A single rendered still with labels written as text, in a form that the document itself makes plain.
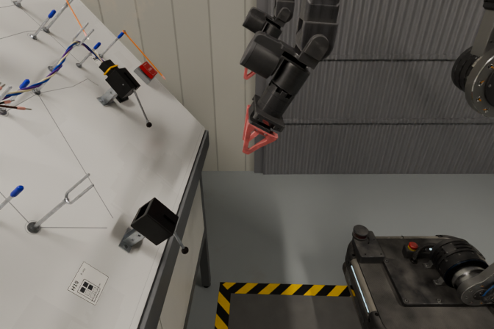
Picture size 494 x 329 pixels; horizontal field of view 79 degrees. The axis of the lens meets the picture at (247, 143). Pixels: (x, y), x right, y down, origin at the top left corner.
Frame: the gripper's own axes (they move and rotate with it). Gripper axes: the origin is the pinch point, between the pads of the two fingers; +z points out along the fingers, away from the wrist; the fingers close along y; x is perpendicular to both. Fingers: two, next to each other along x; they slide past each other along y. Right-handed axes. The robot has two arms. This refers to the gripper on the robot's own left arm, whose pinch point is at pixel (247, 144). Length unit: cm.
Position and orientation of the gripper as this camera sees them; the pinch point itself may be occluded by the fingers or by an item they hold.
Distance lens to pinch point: 65.0
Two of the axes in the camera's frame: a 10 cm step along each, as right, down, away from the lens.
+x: 8.7, 4.3, 2.4
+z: -4.9, 7.6, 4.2
